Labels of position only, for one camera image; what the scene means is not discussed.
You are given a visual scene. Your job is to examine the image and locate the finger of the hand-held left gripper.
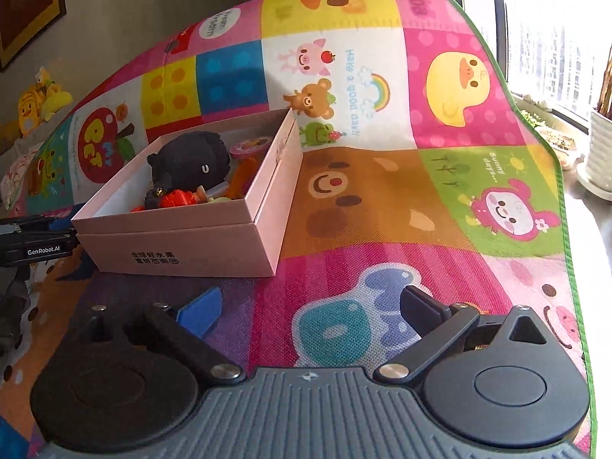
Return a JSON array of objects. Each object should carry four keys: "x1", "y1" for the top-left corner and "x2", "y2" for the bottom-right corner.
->
[
  {"x1": 0, "y1": 231, "x2": 81, "y2": 267},
  {"x1": 0, "y1": 216, "x2": 73, "y2": 237}
]

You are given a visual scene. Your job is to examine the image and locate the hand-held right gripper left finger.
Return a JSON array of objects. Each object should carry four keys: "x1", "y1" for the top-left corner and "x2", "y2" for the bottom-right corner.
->
[{"x1": 76, "y1": 287, "x2": 244, "y2": 386}]

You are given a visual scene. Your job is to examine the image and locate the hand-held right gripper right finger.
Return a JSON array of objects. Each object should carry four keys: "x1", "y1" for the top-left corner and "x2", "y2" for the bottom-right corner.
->
[{"x1": 373, "y1": 286, "x2": 561, "y2": 384}]

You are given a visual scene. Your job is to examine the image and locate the pink cardboard box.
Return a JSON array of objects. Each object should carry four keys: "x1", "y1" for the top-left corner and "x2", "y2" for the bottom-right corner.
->
[{"x1": 71, "y1": 107, "x2": 305, "y2": 278}]

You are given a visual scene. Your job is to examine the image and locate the red plastic toy keychain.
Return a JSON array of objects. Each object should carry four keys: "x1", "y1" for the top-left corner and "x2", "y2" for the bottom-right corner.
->
[{"x1": 143, "y1": 189, "x2": 208, "y2": 210}]

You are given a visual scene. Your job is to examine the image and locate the orange plastic toy shell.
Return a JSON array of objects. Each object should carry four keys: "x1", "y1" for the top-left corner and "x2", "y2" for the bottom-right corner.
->
[{"x1": 225, "y1": 158, "x2": 259, "y2": 199}]

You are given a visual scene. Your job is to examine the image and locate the black plush toy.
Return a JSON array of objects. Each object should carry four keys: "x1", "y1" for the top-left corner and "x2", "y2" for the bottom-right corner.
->
[{"x1": 146, "y1": 133, "x2": 233, "y2": 197}]

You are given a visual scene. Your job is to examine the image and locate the yellow toy with pink lid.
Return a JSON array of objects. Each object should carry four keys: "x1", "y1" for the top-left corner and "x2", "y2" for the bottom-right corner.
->
[{"x1": 228, "y1": 136, "x2": 274, "y2": 163}]

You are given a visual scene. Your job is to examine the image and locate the pink white cloth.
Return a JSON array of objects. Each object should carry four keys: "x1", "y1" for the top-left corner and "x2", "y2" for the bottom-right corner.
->
[{"x1": 0, "y1": 146, "x2": 41, "y2": 202}]

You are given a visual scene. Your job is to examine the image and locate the yellow tiger plush toy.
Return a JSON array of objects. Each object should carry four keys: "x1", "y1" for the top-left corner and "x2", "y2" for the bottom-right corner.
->
[{"x1": 16, "y1": 83, "x2": 49, "y2": 137}]

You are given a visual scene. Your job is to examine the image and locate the colourful printed play mat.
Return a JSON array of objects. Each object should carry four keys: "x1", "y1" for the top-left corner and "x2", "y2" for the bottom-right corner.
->
[{"x1": 0, "y1": 0, "x2": 598, "y2": 459}]

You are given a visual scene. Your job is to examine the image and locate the yellow duck plush toy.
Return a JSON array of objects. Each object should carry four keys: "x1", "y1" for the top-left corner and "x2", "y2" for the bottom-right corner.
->
[{"x1": 33, "y1": 67, "x2": 75, "y2": 120}]

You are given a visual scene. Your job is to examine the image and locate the white pot saucer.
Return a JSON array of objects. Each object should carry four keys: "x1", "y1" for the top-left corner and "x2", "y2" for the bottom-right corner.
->
[{"x1": 575, "y1": 161, "x2": 612, "y2": 198}]

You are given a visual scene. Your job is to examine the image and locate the large framed picture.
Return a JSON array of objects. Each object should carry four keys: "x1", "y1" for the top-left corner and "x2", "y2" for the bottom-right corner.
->
[{"x1": 0, "y1": 0, "x2": 68, "y2": 72}]

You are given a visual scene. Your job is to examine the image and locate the small green planter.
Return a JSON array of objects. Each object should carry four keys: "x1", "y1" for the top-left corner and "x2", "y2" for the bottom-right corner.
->
[{"x1": 514, "y1": 96, "x2": 555, "y2": 126}]

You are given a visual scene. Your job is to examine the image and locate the white ribbed plant pot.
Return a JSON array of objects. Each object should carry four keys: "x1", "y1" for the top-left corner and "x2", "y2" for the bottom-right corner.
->
[{"x1": 586, "y1": 107, "x2": 612, "y2": 192}]

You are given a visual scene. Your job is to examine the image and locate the brown plant stems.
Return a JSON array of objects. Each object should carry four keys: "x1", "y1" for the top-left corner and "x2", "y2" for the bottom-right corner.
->
[{"x1": 595, "y1": 48, "x2": 612, "y2": 120}]

